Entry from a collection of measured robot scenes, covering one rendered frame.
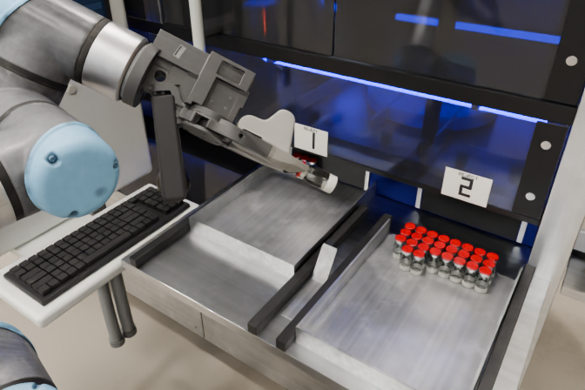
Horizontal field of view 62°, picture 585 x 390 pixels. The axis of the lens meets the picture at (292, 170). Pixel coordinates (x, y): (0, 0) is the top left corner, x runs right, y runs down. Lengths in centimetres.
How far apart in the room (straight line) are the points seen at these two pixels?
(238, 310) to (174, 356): 112
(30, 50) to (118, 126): 77
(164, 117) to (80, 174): 14
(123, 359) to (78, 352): 18
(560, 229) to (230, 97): 64
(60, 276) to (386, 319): 64
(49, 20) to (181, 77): 14
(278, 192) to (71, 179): 76
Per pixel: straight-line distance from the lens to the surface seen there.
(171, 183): 53
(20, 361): 73
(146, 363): 198
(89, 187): 44
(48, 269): 113
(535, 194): 94
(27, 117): 49
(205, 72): 53
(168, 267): 97
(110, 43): 54
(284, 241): 100
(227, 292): 90
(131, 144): 134
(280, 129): 53
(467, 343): 86
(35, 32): 55
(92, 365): 203
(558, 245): 98
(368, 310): 87
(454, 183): 96
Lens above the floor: 151
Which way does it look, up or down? 31 degrees down
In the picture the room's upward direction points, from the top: straight up
